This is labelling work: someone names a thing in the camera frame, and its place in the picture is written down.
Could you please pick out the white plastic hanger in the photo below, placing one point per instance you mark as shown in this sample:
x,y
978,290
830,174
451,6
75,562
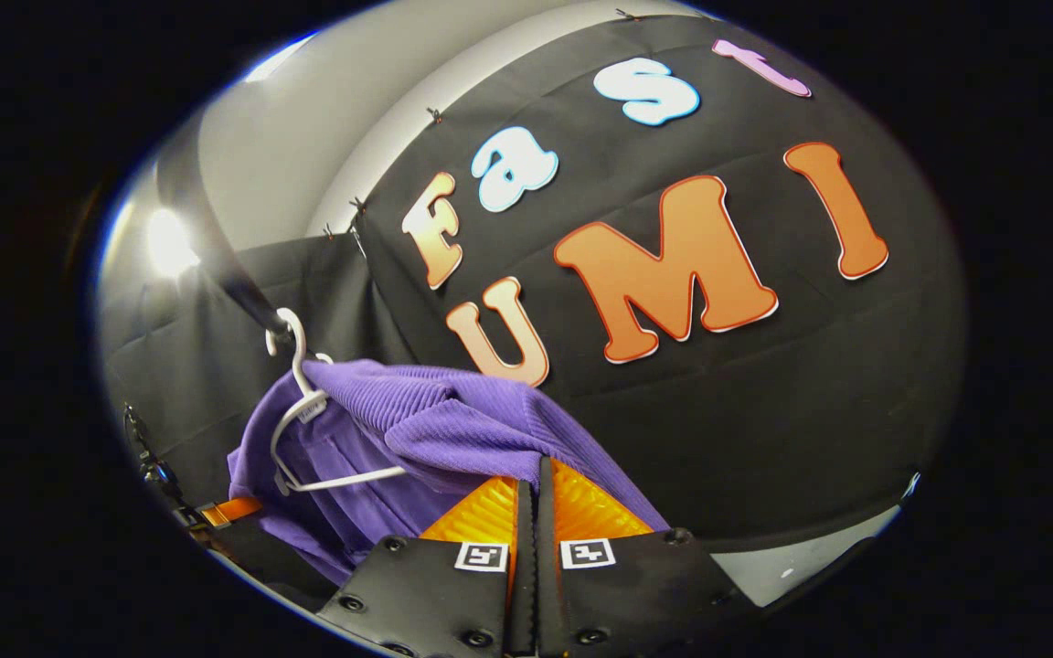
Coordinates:
x,y
309,405

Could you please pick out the black backdrop cloth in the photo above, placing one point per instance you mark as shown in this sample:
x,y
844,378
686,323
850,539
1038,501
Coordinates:
x,y
764,411

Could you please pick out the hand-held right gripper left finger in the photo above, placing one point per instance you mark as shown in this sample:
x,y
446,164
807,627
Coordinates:
x,y
453,594

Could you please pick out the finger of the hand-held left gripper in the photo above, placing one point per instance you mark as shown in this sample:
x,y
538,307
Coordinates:
x,y
229,512

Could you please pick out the ceiling light panel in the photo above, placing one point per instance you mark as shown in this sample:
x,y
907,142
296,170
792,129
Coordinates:
x,y
170,242

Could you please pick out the black clothes rack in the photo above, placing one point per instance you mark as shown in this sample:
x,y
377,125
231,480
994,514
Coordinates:
x,y
216,247

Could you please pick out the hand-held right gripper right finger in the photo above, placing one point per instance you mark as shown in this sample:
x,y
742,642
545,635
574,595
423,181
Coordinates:
x,y
618,594

